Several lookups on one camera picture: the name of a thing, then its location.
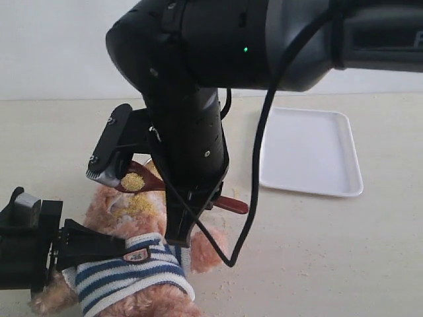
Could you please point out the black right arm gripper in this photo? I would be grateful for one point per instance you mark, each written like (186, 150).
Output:
(180, 142)

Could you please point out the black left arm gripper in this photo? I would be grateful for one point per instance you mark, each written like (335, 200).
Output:
(29, 233)

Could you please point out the dark red wooden spoon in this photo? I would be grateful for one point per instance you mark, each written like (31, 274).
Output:
(140, 179)

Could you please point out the tan teddy bear striped shirt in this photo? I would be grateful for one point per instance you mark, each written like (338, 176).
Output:
(149, 279)

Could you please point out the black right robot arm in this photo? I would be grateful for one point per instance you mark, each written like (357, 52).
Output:
(177, 54)

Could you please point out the white rectangular plastic tray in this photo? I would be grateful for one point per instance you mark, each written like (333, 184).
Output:
(311, 152)

